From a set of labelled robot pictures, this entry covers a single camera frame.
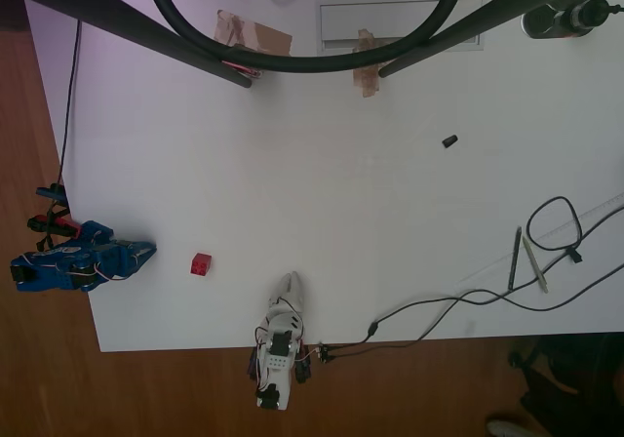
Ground small red cube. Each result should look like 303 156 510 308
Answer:
190 252 214 277

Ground black clamp with red knob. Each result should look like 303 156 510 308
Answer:
293 341 314 386

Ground black and red clamp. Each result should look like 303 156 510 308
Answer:
26 215 80 240

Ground blue clamp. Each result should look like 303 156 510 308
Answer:
35 184 68 201

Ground black pen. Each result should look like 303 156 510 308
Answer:
506 226 524 293

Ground small brown tape strip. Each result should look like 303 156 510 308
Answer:
351 27 407 99

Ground black tripod leg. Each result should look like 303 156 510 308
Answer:
377 0 621 80
0 0 254 89

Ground grey pen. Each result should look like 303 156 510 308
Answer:
522 234 550 295

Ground large brown tape patch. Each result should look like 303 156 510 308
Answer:
213 9 294 80

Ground white shoe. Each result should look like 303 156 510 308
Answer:
487 418 533 437

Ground transparent ruler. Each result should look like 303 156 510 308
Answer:
455 195 624 290

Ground black office chair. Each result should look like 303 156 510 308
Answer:
506 332 624 437

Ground black cable with inline bead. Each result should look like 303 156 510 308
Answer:
316 259 624 361

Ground thin black power cable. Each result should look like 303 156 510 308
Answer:
57 19 83 190

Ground thick black hose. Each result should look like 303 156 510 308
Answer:
141 0 474 74

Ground black cable with loop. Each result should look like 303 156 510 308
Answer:
506 195 624 302

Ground grey desk cable tray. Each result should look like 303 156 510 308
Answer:
318 0 485 57

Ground black camera device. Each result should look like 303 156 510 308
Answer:
520 0 624 41

